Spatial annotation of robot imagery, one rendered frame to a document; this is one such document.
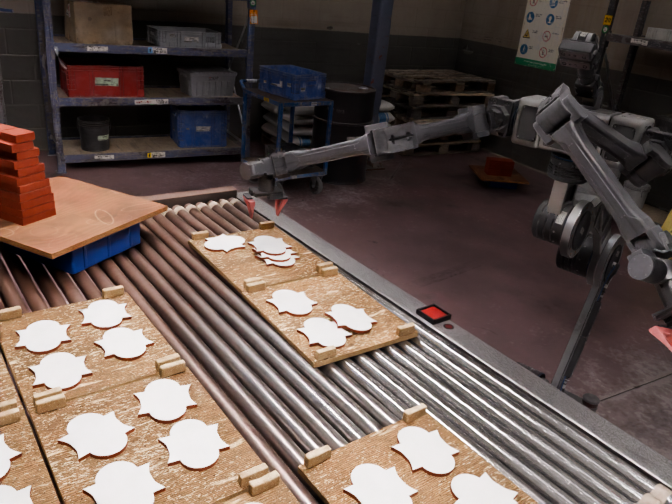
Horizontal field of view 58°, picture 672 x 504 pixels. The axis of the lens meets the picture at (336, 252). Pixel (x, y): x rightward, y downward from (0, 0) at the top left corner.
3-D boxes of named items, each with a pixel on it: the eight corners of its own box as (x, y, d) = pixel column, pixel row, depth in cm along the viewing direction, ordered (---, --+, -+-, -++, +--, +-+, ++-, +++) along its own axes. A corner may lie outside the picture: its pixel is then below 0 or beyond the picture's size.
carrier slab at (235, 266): (274, 229, 235) (274, 225, 234) (335, 274, 205) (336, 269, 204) (188, 244, 215) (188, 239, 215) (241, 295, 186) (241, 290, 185)
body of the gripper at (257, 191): (283, 197, 208) (284, 176, 205) (255, 199, 203) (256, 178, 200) (275, 190, 213) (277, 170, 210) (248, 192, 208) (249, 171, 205)
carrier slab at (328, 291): (337, 276, 204) (337, 271, 203) (417, 336, 174) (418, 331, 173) (241, 296, 185) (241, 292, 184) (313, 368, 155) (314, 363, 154)
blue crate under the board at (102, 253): (75, 222, 222) (73, 196, 218) (143, 243, 212) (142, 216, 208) (0, 250, 196) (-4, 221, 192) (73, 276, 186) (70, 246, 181)
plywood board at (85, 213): (61, 180, 232) (61, 175, 231) (167, 210, 215) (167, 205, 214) (-67, 218, 190) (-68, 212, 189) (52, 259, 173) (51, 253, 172)
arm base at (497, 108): (507, 137, 206) (515, 101, 201) (496, 140, 200) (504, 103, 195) (484, 131, 211) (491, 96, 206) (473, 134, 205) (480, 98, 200)
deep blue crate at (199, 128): (216, 136, 656) (216, 102, 641) (227, 147, 623) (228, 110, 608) (168, 137, 634) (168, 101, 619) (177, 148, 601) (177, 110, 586)
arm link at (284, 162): (398, 157, 180) (390, 120, 178) (389, 159, 175) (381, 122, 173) (284, 179, 204) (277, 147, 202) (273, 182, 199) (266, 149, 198)
